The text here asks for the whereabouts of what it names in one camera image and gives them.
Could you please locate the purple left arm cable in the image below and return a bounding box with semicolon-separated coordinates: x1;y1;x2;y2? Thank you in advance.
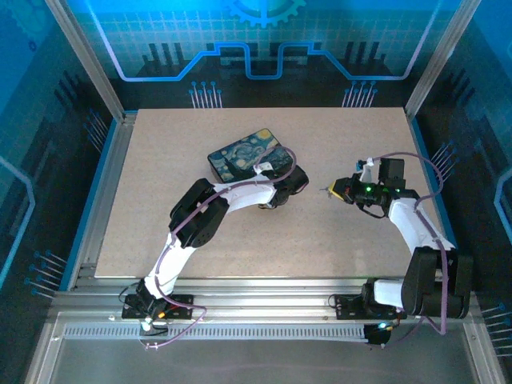
143;146;298;351

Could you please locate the starry night print box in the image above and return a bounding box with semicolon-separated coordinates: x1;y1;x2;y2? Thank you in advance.
206;127;296;185

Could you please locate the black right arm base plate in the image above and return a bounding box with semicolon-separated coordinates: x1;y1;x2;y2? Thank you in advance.
334;294;408;321

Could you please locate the aluminium side rail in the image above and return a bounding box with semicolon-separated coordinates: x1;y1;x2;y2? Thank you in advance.
66;111;139;291

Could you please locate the slotted grey cable duct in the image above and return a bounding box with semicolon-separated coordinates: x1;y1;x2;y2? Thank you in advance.
62;324;371;342

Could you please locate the aluminium frame rail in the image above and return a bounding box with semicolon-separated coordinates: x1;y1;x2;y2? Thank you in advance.
50;277;483;323

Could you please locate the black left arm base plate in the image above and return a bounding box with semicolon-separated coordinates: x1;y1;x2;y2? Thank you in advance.
122;294;196;321

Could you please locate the black controller box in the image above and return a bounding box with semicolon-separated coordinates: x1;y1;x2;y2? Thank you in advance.
364;322;391;348

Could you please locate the aluminium frame post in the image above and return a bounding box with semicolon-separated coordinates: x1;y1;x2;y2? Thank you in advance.
403;0;482;118
44;0;128;121

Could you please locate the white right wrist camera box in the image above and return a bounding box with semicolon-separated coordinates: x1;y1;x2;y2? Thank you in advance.
354;157;379;183

